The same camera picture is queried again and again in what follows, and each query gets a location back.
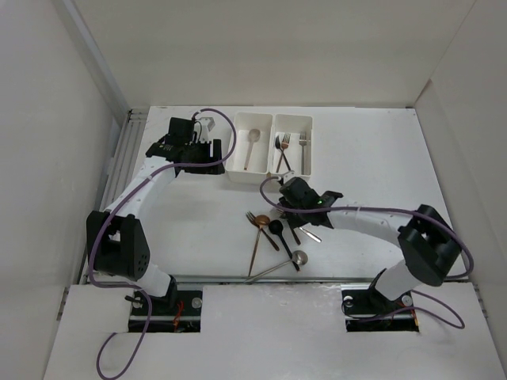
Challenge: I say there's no silver fork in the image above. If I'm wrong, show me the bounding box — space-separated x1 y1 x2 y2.
299 131 307 175
275 210 322 243

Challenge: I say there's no black spoon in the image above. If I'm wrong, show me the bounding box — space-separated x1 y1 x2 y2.
269 220 300 272

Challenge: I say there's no copper spoon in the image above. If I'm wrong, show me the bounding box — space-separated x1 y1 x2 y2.
248 215 269 276

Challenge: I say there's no brown spoon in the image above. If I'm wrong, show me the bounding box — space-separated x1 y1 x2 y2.
289 225 301 245

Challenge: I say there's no black fork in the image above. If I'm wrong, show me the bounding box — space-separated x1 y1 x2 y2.
274 135 293 174

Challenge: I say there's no copper fork long handle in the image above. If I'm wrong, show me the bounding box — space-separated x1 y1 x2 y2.
276 132 292 173

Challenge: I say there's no beige spoon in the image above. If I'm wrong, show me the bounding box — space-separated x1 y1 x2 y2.
243 128 261 170

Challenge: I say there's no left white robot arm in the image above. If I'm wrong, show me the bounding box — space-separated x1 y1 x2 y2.
86 117 225 314

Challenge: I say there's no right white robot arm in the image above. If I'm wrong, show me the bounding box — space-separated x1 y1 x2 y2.
279 177 461 312

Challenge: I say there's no copper fork in pile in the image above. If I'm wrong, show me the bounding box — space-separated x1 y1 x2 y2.
246 211 280 251

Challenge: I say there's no left white plastic bin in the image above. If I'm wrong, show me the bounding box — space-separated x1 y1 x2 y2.
225 112 274 184

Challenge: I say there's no white plastic bin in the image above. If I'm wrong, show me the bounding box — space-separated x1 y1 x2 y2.
270 114 314 180
225 112 274 184

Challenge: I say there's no right white plastic bin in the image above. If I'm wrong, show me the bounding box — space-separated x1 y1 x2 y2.
270 114 314 180

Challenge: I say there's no silver spoon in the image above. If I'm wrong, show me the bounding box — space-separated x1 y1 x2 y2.
243 250 308 283

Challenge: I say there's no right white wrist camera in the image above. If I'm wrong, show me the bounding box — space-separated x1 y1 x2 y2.
278 170 296 184

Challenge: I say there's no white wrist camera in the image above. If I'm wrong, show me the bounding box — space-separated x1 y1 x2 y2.
278 170 296 184
194 116 215 143

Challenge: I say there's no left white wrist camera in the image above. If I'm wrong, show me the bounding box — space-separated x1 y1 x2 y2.
194 116 215 143

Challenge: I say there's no aluminium rail frame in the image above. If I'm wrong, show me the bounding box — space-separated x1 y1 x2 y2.
78 108 150 286

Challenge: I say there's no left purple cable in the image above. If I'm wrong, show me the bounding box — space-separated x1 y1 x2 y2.
87 107 238 379

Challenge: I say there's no purple cable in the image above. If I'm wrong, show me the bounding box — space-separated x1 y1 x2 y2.
87 107 238 379
259 177 475 329

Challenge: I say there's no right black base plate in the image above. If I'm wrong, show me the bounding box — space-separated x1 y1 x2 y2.
342 289 413 318

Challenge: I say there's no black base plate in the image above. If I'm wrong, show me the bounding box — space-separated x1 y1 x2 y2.
342 289 413 318
125 290 203 319

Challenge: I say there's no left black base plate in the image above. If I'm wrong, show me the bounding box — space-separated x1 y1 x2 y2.
125 290 203 319

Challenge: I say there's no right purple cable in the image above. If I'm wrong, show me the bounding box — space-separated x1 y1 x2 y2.
259 177 475 329

